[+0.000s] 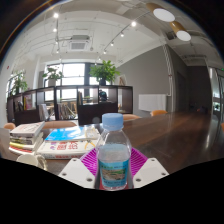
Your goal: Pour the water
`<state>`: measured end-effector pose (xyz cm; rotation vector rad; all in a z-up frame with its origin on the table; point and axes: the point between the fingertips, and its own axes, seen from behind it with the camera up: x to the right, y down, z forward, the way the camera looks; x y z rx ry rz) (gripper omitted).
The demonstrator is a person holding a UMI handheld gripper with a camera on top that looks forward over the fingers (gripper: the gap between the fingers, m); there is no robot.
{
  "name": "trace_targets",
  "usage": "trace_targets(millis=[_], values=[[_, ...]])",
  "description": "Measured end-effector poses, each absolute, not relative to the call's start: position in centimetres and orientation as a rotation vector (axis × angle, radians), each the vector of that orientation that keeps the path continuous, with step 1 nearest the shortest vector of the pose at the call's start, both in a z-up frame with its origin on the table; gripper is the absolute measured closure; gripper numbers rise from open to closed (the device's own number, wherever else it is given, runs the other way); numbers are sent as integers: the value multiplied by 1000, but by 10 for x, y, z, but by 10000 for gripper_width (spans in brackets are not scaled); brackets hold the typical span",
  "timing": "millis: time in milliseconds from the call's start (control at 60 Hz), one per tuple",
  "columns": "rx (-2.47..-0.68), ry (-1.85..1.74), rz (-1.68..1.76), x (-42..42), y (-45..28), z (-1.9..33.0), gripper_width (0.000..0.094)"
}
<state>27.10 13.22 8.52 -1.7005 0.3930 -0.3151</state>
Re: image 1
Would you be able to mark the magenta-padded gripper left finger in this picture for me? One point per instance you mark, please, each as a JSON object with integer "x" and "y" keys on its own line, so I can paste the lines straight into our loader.
{"x": 75, "y": 173}

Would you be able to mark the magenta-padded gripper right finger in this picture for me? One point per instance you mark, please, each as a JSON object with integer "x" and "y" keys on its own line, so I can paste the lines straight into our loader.
{"x": 151, "y": 172}

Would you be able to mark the clear blue-capped water bottle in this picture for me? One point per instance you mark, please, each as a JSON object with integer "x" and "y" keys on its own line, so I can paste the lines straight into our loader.
{"x": 113, "y": 160}

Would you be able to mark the blue-covered book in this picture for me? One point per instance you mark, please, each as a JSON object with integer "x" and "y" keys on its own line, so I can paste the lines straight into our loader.
{"x": 66, "y": 134}

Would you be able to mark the cream ceramic cup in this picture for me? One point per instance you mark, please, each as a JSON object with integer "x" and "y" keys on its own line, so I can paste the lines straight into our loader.
{"x": 28, "y": 160}

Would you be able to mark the red-edged white book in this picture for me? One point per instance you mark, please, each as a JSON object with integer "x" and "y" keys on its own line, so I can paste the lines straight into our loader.
{"x": 23, "y": 150}

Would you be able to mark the yellow-spined book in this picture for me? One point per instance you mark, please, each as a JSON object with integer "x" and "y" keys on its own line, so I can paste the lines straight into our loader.
{"x": 21, "y": 145}

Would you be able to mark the low dark shelf unit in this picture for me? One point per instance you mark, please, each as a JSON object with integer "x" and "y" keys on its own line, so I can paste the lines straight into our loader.
{"x": 90, "y": 111}

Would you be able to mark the thick grey-white book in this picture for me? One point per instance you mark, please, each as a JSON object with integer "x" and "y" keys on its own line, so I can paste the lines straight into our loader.
{"x": 28, "y": 129}

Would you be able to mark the potted green plant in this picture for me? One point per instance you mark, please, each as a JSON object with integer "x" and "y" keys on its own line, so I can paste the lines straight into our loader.
{"x": 18, "y": 83}
{"x": 105, "y": 70}
{"x": 52, "y": 74}

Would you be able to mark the ceiling air conditioner unit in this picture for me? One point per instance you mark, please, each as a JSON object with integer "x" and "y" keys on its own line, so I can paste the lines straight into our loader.
{"x": 79, "y": 43}

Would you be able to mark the ceiling spot lights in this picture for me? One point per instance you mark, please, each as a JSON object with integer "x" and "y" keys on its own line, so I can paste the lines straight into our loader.
{"x": 133, "y": 24}

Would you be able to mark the round white ceiling panels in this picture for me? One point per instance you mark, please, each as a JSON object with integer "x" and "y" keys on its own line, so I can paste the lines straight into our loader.
{"x": 164, "y": 15}

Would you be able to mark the white wall radiator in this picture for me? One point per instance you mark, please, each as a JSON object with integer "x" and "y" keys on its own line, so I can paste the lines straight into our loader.
{"x": 152, "y": 102}

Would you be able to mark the large glass window wall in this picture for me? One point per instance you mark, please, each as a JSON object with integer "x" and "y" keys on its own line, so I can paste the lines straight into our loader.
{"x": 71, "y": 70}

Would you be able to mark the red wall fire alarm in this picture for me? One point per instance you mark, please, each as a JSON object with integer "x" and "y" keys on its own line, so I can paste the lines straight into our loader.
{"x": 7, "y": 66}

